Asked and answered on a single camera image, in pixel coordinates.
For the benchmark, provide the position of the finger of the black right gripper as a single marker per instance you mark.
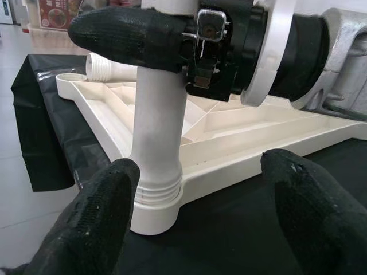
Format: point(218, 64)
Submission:
point(126, 34)

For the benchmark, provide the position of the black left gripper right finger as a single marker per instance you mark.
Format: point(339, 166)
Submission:
point(321, 223)

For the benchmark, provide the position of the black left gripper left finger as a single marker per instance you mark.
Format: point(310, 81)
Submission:
point(80, 235)

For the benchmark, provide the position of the white threaded plastic table leg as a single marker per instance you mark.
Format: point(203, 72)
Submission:
point(157, 120)
point(99, 67)

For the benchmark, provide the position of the white plastic children table top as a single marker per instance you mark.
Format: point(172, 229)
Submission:
point(258, 134)

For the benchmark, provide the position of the red print carton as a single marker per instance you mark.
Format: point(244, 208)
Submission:
point(54, 15)

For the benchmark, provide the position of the beige table cover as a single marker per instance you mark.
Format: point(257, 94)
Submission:
point(51, 34)

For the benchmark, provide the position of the clear plastic bag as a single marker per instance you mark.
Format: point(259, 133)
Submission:
point(51, 75)

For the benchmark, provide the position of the black tablecloth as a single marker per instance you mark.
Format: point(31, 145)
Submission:
point(215, 243)

